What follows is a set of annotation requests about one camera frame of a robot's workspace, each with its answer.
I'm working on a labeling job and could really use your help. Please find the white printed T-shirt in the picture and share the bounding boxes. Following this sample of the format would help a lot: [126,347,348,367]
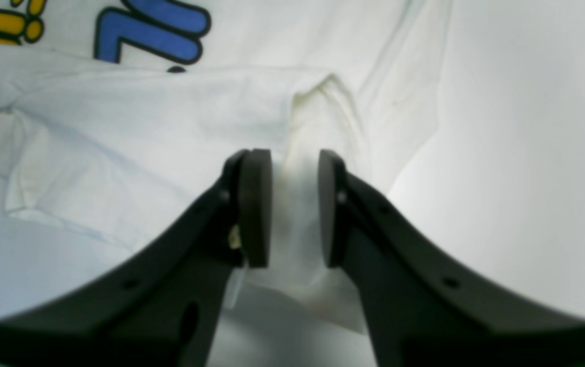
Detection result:
[0,1,453,334]

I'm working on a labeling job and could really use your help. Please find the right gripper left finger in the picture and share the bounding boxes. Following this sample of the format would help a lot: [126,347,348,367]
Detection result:
[0,149,273,366]

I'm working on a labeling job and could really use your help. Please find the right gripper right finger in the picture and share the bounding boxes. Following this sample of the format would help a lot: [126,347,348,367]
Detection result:
[318,149,585,366]

